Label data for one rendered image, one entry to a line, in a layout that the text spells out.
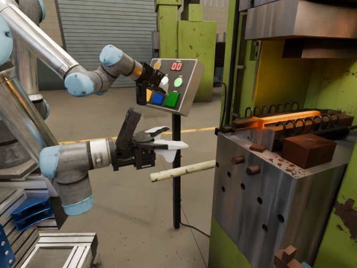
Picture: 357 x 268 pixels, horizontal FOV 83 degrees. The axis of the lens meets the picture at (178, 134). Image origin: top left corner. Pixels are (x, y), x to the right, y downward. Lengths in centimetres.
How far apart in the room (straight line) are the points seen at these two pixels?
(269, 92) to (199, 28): 463
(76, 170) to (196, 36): 517
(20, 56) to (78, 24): 766
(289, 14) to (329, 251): 77
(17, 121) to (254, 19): 75
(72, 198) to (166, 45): 510
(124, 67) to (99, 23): 779
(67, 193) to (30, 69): 60
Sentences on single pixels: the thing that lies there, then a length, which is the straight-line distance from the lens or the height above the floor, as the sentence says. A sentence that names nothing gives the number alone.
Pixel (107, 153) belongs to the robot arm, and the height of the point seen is 99.
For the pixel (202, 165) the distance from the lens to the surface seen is 117.
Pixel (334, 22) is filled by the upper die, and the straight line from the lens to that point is 82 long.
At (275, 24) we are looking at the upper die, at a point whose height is 130.
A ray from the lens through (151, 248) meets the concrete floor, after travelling 159.
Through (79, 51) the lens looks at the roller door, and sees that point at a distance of 863.
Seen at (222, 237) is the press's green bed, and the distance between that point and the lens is 109.
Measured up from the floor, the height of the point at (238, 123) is 101.
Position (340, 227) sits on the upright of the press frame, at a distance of 88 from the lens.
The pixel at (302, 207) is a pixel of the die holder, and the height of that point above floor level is 80.
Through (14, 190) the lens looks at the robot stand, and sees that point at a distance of 104.
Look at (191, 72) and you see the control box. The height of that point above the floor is 114.
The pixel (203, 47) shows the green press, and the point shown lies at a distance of 556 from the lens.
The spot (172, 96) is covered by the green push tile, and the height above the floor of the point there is 102.
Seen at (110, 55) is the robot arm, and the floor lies 122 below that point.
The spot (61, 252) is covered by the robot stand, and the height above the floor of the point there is 21.
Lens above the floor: 122
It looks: 21 degrees down
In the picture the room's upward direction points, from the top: straight up
